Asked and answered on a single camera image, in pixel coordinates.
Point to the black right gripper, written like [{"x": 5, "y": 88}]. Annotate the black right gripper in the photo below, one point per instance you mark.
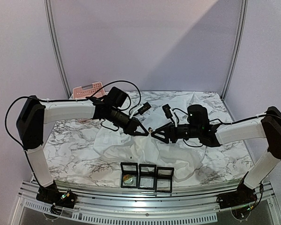
[{"x": 167, "y": 132}]

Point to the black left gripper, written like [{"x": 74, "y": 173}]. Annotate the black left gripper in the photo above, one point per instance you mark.
[{"x": 132, "y": 125}]

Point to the white button shirt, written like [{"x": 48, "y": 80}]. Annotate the white button shirt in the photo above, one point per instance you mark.
[{"x": 192, "y": 163}]

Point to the green red round brooch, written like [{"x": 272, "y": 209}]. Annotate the green red round brooch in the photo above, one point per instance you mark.
[{"x": 129, "y": 180}]

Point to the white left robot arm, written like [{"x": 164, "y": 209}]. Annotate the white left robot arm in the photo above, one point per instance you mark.
[{"x": 37, "y": 112}]

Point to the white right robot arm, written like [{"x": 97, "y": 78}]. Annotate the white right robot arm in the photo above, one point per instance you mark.
[{"x": 267, "y": 125}]

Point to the middle black display case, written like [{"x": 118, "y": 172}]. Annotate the middle black display case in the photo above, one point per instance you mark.
[{"x": 147, "y": 176}]

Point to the black display case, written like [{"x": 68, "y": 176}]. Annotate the black display case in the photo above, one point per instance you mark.
[
  {"x": 164, "y": 179},
  {"x": 129, "y": 168},
  {"x": 147, "y": 176}
]

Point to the right black display case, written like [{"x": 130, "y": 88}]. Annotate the right black display case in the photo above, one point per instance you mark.
[{"x": 164, "y": 179}]

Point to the left black display case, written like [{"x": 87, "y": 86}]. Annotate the left black display case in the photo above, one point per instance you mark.
[{"x": 129, "y": 168}]

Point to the pink plastic basket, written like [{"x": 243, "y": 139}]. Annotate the pink plastic basket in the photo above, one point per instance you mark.
[{"x": 89, "y": 90}]

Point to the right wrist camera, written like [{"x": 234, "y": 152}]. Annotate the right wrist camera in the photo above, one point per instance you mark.
[{"x": 170, "y": 114}]

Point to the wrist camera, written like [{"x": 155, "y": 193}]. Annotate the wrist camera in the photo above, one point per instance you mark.
[
  {"x": 139, "y": 109},
  {"x": 170, "y": 114}
]

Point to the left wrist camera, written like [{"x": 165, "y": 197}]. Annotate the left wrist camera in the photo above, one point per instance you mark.
[{"x": 139, "y": 109}]

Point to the aluminium front rail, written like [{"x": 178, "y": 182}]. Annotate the aluminium front rail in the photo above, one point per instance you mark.
[{"x": 195, "y": 205}]

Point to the left aluminium frame post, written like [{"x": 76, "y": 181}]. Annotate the left aluminium frame post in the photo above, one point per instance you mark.
[{"x": 55, "y": 46}]

